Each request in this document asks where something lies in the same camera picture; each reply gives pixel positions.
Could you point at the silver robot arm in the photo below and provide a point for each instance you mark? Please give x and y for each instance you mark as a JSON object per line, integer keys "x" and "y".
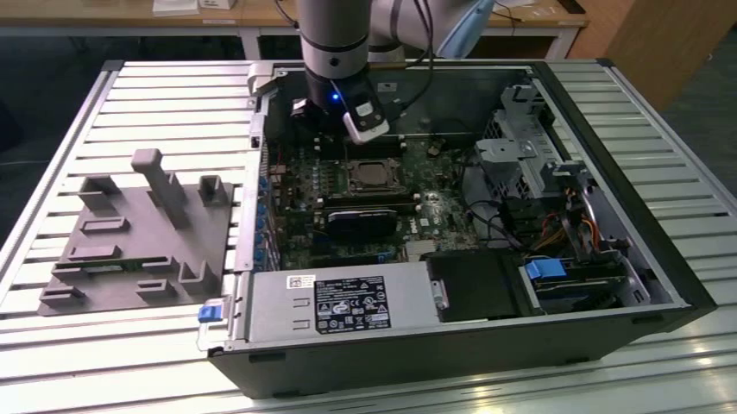
{"x": 331, "y": 34}

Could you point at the RAM slot white clips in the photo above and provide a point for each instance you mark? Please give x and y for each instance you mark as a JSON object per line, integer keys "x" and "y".
{"x": 368, "y": 148}
{"x": 368, "y": 200}

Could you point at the RAM slot black clips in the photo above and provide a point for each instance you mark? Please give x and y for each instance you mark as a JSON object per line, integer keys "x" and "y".
{"x": 368, "y": 197}
{"x": 368, "y": 154}

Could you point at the metal CPU socket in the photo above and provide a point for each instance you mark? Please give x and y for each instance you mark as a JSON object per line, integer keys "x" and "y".
{"x": 348, "y": 190}

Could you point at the grey case latch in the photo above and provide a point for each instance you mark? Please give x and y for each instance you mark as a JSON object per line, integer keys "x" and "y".
{"x": 265, "y": 77}

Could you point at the round coin battery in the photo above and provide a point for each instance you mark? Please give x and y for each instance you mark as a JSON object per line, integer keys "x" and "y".
{"x": 435, "y": 148}

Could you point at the white box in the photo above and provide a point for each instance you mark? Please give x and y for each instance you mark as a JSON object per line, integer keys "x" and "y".
{"x": 217, "y": 4}
{"x": 175, "y": 8}

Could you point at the black graphics card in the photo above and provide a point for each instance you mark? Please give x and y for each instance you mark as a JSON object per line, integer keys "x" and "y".
{"x": 362, "y": 224}

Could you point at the green motherboard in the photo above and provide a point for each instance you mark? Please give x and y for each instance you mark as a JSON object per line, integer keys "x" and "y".
{"x": 443, "y": 207}

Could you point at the perforated metal drive cage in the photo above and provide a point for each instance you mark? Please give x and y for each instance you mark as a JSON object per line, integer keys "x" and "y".
{"x": 518, "y": 151}

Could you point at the silver chipset heatsink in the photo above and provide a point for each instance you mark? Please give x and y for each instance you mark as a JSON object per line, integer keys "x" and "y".
{"x": 420, "y": 250}

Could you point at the wooden desk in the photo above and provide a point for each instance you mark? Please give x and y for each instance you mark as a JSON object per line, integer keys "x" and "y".
{"x": 115, "y": 19}

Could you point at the grey plastic parts rack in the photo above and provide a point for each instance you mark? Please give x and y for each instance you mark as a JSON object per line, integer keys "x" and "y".
{"x": 144, "y": 241}

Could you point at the grey power supply unit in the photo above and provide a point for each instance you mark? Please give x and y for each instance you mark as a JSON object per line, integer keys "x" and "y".
{"x": 276, "y": 302}

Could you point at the black plastic shroud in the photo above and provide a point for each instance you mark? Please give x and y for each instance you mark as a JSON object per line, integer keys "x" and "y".
{"x": 471, "y": 284}

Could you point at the blue case latch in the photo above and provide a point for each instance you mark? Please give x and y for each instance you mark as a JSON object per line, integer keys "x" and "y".
{"x": 208, "y": 311}

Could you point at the green RAM stick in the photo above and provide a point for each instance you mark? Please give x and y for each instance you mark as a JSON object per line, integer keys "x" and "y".
{"x": 103, "y": 266}

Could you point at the hard disk in blue carrier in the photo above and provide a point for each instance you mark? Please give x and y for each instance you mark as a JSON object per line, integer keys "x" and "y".
{"x": 546, "y": 271}

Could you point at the wooden cabinet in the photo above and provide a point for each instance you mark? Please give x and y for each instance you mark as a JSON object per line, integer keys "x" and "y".
{"x": 662, "y": 52}

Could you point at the black open PC case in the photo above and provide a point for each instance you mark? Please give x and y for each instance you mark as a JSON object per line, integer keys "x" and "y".
{"x": 403, "y": 371}

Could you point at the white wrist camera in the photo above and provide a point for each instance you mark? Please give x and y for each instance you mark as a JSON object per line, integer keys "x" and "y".
{"x": 366, "y": 118}

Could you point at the brown square base plate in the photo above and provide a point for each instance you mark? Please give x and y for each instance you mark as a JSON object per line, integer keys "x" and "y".
{"x": 388, "y": 66}

